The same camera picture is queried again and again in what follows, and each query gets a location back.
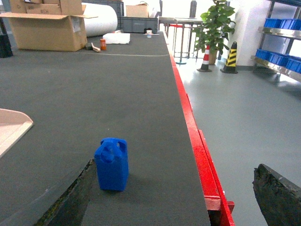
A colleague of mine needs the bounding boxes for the white paper cup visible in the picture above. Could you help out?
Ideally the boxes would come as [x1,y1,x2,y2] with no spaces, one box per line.
[146,30,152,38]

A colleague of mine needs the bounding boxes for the metal stool table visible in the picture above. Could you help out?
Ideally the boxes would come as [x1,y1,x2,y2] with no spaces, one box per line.
[159,16,203,65]

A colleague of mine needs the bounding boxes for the large open cardboard box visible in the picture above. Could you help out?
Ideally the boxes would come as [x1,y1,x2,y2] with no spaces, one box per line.
[1,0,97,52]

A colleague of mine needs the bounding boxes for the beige plastic dustpan tray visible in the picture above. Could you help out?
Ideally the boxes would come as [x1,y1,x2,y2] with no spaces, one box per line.
[0,108,33,158]

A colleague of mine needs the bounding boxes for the orange can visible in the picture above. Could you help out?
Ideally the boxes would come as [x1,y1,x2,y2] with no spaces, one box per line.
[100,39,107,51]

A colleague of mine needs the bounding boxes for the grey plastic crate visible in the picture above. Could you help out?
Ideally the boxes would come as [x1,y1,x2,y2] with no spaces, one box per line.
[118,16,159,34]

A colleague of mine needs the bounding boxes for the white foam roll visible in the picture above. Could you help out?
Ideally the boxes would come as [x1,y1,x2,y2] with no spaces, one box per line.
[82,3,118,37]

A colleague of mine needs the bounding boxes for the red table frame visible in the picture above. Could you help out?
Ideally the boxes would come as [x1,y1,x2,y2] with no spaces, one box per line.
[170,55,235,226]

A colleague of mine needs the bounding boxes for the red white traffic cone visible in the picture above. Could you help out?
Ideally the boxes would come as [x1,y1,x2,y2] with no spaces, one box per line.
[197,45,212,72]

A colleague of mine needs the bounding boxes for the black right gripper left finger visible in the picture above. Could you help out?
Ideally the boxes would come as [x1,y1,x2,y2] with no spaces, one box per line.
[35,159,96,226]

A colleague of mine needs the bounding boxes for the wooden handled brush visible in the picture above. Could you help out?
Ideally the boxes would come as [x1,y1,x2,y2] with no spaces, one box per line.
[85,42,101,53]

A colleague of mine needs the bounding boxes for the blue plastic jug part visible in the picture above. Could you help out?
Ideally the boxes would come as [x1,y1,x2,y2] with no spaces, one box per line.
[94,137,129,191]

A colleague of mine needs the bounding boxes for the white foam block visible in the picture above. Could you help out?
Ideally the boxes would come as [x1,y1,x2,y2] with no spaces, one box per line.
[103,33,131,44]

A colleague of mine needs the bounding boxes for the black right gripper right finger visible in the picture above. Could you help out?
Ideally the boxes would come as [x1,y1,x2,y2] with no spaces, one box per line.
[253,164,301,226]

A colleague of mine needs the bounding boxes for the green potted plant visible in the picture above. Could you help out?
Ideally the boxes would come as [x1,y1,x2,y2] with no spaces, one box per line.
[193,0,236,65]

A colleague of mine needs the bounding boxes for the yellow black traffic cone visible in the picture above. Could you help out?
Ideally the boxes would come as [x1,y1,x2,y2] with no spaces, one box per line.
[220,41,238,74]

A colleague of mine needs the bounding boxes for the small cardboard box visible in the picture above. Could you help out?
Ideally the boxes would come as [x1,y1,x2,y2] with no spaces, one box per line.
[126,3,149,18]

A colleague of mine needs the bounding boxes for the steel shelf rack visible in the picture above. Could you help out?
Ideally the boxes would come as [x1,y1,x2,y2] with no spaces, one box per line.
[251,0,301,82]

